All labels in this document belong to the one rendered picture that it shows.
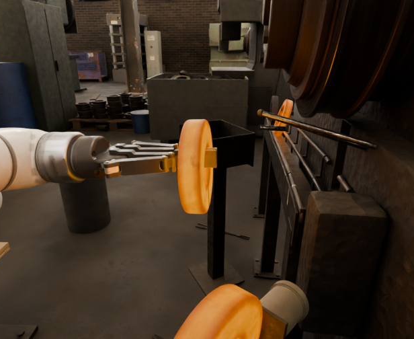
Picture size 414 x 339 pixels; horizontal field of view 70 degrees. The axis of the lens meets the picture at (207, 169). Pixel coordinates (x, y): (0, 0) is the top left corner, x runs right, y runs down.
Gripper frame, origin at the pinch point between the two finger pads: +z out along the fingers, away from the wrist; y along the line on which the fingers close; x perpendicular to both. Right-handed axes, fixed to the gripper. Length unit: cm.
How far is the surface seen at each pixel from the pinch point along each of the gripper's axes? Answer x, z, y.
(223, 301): -6.4, 6.5, 23.8
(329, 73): 12.4, 20.1, -0.8
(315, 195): -5.7, 19.1, 1.9
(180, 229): -83, -34, -104
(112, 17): 127, -414, -917
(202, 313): -6.4, 4.7, 25.4
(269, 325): -14.7, 11.4, 19.0
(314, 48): 15.8, 18.4, -4.1
